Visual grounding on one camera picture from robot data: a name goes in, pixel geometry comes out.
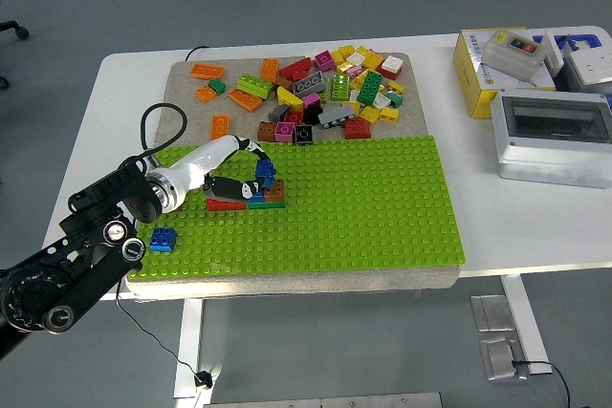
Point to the white table leg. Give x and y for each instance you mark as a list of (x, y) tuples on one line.
[(189, 346), (521, 322)]

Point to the white wall socket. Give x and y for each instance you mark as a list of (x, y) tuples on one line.
[(590, 64)]

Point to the grey long toy brick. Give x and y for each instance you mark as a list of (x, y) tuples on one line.
[(336, 116)]

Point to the orange small toy brick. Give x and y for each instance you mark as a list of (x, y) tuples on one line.
[(204, 94)]

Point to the green studded baseplate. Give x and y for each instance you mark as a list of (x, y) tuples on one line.
[(358, 212)]

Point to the red square toy brick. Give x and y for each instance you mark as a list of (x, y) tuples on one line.
[(293, 117), (357, 128)]

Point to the yellow cardboard box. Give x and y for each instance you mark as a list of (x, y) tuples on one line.
[(471, 78)]

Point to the black chair wheel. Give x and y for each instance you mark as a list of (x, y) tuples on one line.
[(3, 82)]

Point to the magenta square toy brick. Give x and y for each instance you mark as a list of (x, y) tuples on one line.
[(311, 100), (324, 60), (284, 131)]

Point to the metal floor plate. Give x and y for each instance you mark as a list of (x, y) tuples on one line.
[(492, 313), (499, 360)]

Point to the grey-brown mat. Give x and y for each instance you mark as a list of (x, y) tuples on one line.
[(413, 121)]

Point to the white plastic part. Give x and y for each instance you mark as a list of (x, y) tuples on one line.
[(553, 54)]

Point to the yellow long toy brick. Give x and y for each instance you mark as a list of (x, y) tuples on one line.
[(372, 59)]

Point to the orange long toy brick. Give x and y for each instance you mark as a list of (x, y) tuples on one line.
[(269, 70), (220, 128), (245, 99), (207, 71)]

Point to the pink small toy brick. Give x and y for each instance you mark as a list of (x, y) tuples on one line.
[(354, 71)]

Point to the black square toy brick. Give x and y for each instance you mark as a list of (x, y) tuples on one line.
[(303, 134), (312, 114)]

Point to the black plug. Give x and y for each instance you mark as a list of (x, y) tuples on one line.
[(202, 378)]

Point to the brown small toy brick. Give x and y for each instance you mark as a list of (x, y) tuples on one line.
[(283, 82)]

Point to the red white-topped toy brick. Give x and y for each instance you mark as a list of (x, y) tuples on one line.
[(389, 67)]

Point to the grey toy brick with holes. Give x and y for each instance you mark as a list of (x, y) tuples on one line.
[(309, 83)]

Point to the grey small toy brick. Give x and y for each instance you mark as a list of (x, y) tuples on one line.
[(278, 113)]

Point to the brown square toy brick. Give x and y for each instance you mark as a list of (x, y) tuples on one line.
[(267, 131), (276, 190)]

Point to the yellow small toy brick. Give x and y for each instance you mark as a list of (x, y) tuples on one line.
[(357, 81), (389, 114), (338, 58), (369, 114), (396, 87), (353, 107), (346, 51)]

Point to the lime green long toy brick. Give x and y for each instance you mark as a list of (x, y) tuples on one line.
[(255, 85), (340, 87)]

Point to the dark green small toy brick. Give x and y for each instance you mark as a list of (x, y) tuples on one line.
[(217, 87), (396, 99)]

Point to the grey metal strip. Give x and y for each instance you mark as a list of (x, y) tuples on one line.
[(322, 401)]

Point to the red long toy brick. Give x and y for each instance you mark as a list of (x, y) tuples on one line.
[(222, 205)]

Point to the green flat toy brick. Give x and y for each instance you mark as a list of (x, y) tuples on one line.
[(268, 205)]

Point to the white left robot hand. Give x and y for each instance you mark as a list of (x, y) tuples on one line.
[(201, 164)]

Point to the yellow wedge toy brick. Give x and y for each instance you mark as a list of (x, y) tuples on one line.
[(290, 98)]

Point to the blue square toy brick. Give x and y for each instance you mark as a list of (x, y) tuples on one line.
[(259, 197), (266, 171), (163, 239)]

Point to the white enclosure with window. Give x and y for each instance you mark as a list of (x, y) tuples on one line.
[(550, 150)]

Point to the white small toy brick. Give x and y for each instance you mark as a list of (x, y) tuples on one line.
[(381, 100), (356, 58)]

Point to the black chair base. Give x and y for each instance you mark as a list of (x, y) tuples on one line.
[(14, 27)]

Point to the dark green long toy brick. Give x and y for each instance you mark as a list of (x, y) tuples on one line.
[(370, 88)]

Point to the red sloped toy brick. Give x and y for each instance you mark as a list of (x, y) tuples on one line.
[(295, 68)]

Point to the grey push-button switch box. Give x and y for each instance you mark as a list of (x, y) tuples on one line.
[(514, 57)]

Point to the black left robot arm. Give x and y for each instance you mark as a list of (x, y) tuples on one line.
[(95, 236)]

